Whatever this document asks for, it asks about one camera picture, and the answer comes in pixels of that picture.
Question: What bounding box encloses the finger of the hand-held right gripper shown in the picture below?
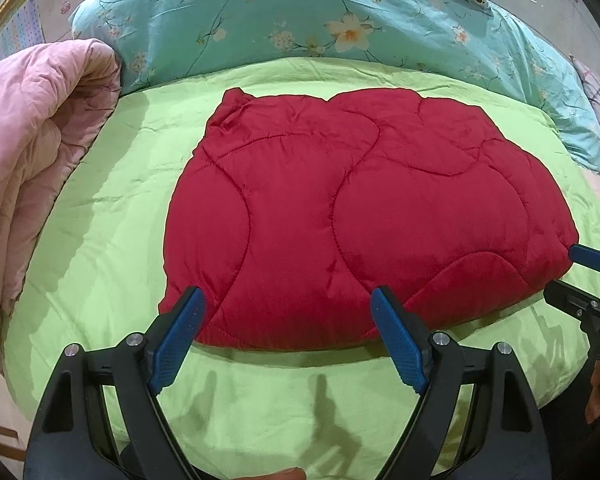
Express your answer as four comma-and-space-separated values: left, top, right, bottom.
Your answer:
569, 243, 600, 286
545, 280, 600, 322

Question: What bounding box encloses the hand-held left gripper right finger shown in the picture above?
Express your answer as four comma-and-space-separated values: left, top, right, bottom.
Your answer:
370, 286, 553, 480

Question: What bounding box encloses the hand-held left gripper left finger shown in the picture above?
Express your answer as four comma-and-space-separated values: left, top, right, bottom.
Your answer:
24, 285, 208, 480

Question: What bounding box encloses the red quilted padded garment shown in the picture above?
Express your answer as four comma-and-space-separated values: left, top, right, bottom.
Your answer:
157, 86, 581, 351

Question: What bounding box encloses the person's left hand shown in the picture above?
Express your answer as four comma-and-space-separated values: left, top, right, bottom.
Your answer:
227, 466, 306, 480

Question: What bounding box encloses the light green bed blanket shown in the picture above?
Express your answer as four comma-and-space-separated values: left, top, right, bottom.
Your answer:
0, 55, 600, 480

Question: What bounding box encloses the pink quilt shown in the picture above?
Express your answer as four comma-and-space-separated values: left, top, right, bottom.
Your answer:
0, 37, 123, 383

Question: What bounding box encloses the blue patterned floor mat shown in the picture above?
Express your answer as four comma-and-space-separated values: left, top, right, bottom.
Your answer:
0, 0, 47, 68

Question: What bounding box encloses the teal floral quilt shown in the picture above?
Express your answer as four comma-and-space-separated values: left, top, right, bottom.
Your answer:
69, 0, 600, 173

